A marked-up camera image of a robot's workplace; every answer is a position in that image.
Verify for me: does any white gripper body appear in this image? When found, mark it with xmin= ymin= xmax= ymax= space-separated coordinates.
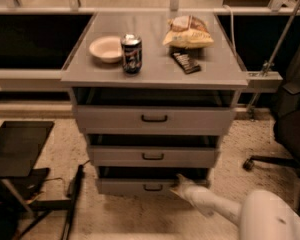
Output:
xmin=182 ymin=184 xmax=214 ymax=217

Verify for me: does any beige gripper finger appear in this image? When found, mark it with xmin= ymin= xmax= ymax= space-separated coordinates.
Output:
xmin=177 ymin=174 xmax=194 ymax=185
xmin=170 ymin=188 xmax=184 ymax=199

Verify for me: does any grey bottom drawer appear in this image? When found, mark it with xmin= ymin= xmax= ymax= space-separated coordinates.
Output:
xmin=96 ymin=178 xmax=179 ymax=196

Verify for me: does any grey drawer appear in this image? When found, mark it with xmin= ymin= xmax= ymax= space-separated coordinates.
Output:
xmin=96 ymin=178 xmax=179 ymax=196
xmin=73 ymin=105 xmax=235 ymax=136
xmin=87 ymin=146 xmax=219 ymax=168

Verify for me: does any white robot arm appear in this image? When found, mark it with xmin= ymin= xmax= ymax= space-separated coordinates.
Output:
xmin=170 ymin=174 xmax=300 ymax=240

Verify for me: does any grey middle drawer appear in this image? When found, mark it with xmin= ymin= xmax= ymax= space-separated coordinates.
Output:
xmin=87 ymin=146 xmax=219 ymax=168

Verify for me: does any grey drawer cabinet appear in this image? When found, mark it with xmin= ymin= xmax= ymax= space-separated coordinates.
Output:
xmin=61 ymin=11 xmax=248 ymax=184

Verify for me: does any grey top drawer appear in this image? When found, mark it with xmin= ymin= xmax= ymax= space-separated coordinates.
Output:
xmin=73 ymin=105 xmax=235 ymax=136

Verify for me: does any black pole on floor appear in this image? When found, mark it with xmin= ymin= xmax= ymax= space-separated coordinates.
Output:
xmin=60 ymin=165 xmax=84 ymax=240

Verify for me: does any dark chocolate bar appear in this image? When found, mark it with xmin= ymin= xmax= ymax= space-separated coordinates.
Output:
xmin=171 ymin=51 xmax=201 ymax=74

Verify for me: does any black office chair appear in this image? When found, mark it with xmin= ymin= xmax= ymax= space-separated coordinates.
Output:
xmin=242 ymin=44 xmax=300 ymax=216

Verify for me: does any dark soda can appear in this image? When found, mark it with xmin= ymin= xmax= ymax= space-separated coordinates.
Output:
xmin=121 ymin=34 xmax=142 ymax=75

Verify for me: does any yellow chip bag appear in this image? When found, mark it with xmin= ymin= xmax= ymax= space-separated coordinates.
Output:
xmin=163 ymin=15 xmax=214 ymax=49

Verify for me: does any white paper bowl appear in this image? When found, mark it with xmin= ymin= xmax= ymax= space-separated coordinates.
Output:
xmin=89 ymin=36 xmax=122 ymax=63

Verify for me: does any black side table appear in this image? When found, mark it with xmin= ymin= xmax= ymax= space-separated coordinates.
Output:
xmin=0 ymin=121 xmax=54 ymax=217

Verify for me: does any metal diagonal rod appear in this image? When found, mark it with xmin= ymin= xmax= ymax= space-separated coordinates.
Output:
xmin=246 ymin=0 xmax=300 ymax=118

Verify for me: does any grey floor cable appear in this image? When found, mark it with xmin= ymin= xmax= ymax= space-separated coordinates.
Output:
xmin=43 ymin=158 xmax=91 ymax=198

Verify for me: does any white cable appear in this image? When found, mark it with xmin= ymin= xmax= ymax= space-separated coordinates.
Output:
xmin=222 ymin=4 xmax=240 ymax=62

